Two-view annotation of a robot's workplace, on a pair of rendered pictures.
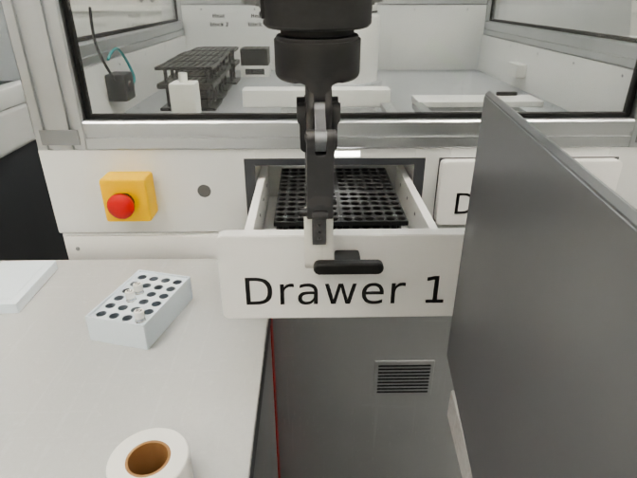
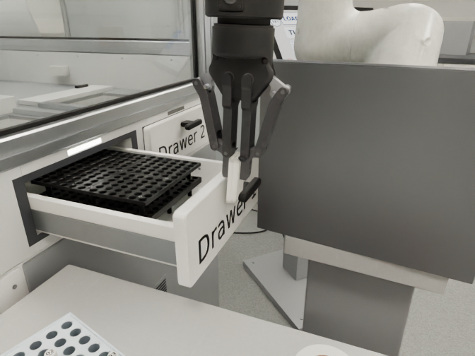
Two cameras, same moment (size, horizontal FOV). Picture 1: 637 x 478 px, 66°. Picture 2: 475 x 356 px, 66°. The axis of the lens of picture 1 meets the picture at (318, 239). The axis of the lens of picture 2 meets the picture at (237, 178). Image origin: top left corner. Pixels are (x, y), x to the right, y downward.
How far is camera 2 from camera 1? 0.52 m
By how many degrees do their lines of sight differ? 61
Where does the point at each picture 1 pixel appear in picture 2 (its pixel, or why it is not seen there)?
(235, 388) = (233, 326)
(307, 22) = (279, 13)
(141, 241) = not seen: outside the picture
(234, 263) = (194, 232)
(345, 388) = not seen: hidden behind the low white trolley
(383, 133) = (109, 118)
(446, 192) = (154, 149)
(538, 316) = (404, 134)
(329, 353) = not seen: hidden behind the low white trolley
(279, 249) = (210, 203)
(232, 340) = (172, 316)
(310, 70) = (270, 47)
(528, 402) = (408, 171)
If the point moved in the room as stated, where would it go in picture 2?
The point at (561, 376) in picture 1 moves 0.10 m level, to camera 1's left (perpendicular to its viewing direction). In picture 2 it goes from (438, 143) to (445, 166)
